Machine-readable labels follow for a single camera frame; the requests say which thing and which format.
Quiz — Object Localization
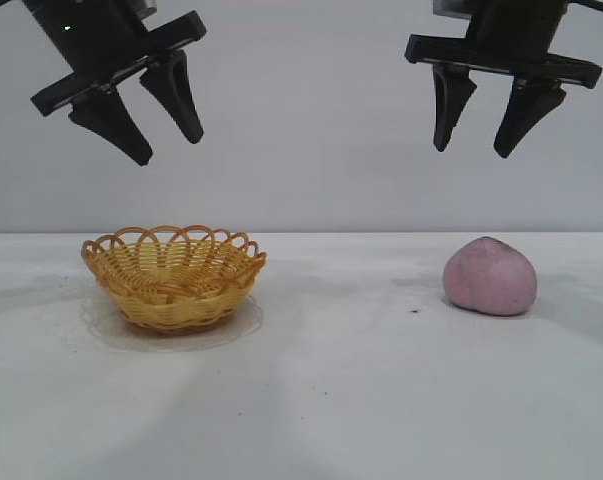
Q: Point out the clear round plastic mat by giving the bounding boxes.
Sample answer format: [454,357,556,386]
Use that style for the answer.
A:
[79,292,266,352]

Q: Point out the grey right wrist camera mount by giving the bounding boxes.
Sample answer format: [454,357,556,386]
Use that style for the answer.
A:
[433,0,477,20]

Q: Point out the yellow woven wicker basket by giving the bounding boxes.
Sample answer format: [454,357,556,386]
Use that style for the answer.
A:
[82,224,268,337]

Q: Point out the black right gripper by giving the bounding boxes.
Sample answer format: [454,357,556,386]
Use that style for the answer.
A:
[404,0,603,159]

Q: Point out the pink peach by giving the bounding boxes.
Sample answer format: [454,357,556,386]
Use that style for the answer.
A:
[442,236,539,317]

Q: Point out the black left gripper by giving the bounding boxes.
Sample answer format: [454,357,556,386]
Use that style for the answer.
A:
[23,0,208,167]

